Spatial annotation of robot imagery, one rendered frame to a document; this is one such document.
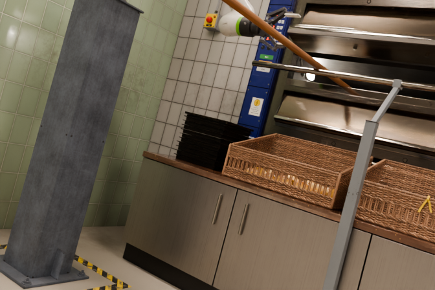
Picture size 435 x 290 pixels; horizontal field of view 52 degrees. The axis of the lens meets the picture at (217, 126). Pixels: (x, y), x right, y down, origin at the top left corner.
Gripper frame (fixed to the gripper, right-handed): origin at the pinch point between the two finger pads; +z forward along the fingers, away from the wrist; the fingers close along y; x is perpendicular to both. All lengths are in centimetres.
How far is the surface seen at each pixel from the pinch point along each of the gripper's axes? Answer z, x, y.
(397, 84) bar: 44.2, -16.9, 13.9
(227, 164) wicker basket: -20, -7, 65
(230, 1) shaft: 7, 59, 11
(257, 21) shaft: 7.1, 40.6, 10.8
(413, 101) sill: 44, -55, 13
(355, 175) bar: 43, 5, 55
